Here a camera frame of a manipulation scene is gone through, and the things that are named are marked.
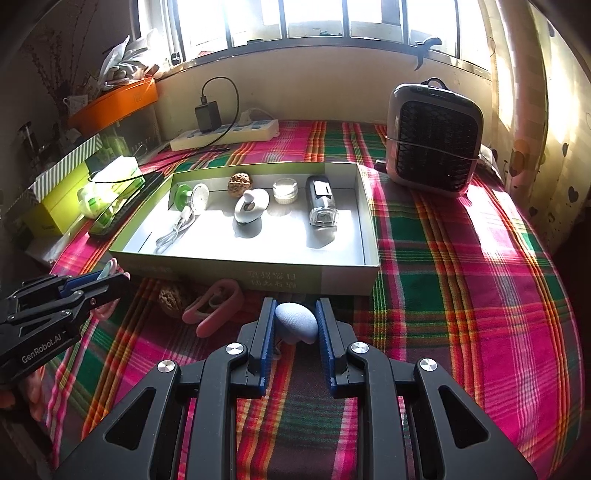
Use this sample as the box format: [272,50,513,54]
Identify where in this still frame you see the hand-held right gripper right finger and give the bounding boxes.
[315,298,539,480]

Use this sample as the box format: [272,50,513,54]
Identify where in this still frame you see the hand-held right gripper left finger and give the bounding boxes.
[53,298,278,480]

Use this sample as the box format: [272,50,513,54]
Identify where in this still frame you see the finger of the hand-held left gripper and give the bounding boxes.
[4,272,132,326]
[14,271,106,301]

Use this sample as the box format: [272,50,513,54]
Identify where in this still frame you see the pink holder with pale disc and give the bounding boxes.
[90,258,118,321]

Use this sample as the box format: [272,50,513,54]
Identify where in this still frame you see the grey egg-shaped object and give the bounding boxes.
[274,302,319,344]

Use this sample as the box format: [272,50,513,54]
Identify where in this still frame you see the white usb cable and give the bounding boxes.
[154,205,197,254]

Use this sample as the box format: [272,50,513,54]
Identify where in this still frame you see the shallow green cardboard box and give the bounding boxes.
[109,161,382,296]

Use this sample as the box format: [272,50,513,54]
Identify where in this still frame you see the grey round device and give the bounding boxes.
[233,189,271,227]

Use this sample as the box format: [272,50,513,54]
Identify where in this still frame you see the brown walnut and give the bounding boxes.
[158,284,195,319]
[227,172,252,197]

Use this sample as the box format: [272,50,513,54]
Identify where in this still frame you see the pink plastic clip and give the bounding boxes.
[181,279,244,337]

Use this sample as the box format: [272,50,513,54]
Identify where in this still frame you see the black glossy phone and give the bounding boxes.
[88,173,166,240]

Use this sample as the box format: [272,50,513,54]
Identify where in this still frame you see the green striped box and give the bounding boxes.
[21,134,105,238]

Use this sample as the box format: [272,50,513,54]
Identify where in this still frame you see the green and white spool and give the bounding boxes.
[173,183,210,214]

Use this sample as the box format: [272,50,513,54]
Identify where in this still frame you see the green tissue pack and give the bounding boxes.
[76,156,144,220]

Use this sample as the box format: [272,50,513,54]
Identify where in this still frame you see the plaid cloth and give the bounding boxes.
[28,119,585,480]

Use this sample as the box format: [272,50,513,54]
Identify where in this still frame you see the small glass jar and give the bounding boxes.
[272,178,298,204]

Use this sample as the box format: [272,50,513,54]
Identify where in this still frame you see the orange box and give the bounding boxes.
[67,76,159,137]

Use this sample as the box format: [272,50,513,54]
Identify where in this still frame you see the black charger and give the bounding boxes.
[195,97,223,134]

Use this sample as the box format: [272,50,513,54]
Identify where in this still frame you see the white power strip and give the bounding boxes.
[170,117,281,152]

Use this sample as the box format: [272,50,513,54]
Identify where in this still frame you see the dried twig branches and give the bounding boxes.
[23,23,93,121]

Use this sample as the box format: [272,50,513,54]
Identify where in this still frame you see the crumpled plastic bags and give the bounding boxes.
[99,30,160,86]

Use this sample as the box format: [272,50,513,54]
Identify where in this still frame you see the grey desktop fan heater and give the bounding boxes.
[383,78,484,198]

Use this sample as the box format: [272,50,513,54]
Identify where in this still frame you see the heart print curtain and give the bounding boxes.
[480,0,591,250]

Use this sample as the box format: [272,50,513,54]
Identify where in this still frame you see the black charger cable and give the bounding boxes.
[201,76,241,153]

